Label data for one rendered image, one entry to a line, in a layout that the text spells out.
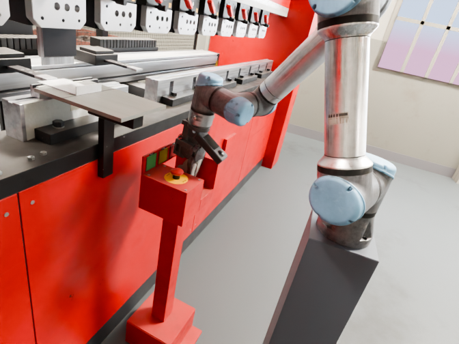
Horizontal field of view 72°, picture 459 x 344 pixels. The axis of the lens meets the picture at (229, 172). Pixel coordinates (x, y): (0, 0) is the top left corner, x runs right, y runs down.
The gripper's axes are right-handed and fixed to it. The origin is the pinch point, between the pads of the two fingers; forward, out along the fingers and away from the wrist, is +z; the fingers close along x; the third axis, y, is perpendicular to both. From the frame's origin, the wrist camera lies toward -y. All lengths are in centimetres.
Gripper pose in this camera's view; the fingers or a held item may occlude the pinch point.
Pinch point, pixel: (191, 180)
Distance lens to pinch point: 107.5
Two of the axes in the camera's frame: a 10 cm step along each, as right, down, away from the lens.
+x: -4.0, 3.4, -8.5
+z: -2.7, 8.4, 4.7
